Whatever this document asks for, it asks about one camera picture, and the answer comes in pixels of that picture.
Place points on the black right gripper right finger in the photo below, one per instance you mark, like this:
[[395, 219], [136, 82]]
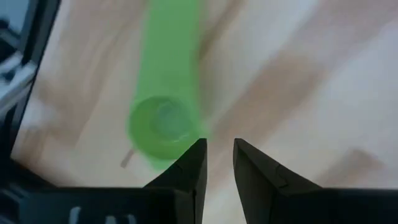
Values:
[[280, 202]]

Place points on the green measuring cup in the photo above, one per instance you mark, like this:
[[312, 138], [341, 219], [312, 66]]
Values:
[[161, 124]]

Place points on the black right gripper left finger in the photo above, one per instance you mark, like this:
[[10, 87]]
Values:
[[174, 202]]

